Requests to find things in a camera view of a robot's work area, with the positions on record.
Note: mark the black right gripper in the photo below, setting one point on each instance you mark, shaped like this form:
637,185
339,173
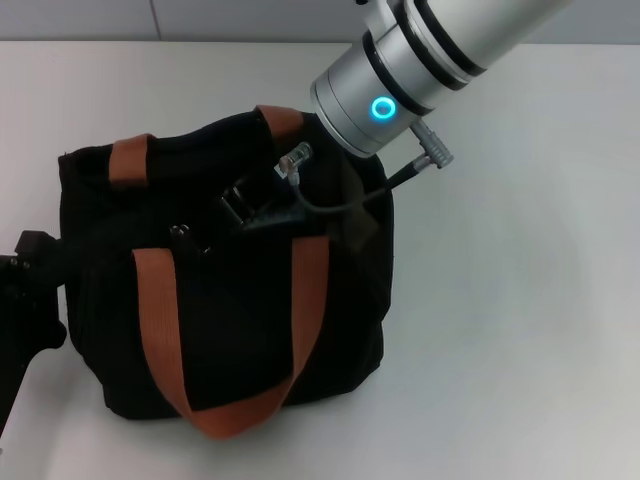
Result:
280,195

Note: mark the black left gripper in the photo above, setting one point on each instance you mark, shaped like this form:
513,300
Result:
25,320

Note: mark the silver zipper pull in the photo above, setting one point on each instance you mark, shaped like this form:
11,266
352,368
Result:
178,231

